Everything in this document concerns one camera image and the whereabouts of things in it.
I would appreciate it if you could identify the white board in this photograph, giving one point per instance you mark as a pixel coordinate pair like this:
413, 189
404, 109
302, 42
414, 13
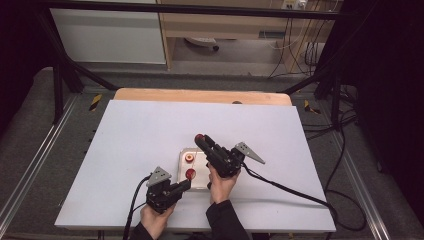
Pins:
133, 133

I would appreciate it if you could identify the white cabinet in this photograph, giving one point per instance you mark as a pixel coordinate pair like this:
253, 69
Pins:
106, 36

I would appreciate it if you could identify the person's right hand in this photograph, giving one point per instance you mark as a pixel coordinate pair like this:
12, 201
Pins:
221, 188

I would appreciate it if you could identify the aluminium floor rail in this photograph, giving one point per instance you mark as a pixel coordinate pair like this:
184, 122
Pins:
40, 150
361, 186

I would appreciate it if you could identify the small red round piece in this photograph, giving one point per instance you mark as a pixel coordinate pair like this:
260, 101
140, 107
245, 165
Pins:
199, 137
190, 173
189, 157

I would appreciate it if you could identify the wooden table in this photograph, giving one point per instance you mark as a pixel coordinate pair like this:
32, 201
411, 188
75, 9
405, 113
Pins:
186, 96

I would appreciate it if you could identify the square metal tray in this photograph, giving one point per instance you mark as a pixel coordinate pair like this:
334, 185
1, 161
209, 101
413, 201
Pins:
198, 166

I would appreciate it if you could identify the person's left hand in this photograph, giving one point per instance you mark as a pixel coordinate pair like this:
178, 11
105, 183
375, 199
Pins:
156, 221

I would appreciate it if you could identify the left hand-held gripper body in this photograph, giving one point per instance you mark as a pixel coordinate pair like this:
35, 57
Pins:
161, 196

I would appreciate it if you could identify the black metal frame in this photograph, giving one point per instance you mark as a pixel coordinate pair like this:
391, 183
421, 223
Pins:
186, 9

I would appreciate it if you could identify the white power strip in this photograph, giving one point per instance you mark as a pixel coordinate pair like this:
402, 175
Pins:
295, 4

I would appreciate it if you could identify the light wooden desk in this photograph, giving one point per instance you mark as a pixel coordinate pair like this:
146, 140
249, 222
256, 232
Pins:
226, 25

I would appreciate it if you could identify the white chair base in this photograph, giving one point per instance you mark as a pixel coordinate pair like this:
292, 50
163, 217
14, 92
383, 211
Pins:
201, 41

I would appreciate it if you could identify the yellow black floor tape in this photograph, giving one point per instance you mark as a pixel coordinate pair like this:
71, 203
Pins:
310, 107
95, 102

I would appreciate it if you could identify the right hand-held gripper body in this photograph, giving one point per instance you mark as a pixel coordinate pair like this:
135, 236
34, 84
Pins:
225, 161

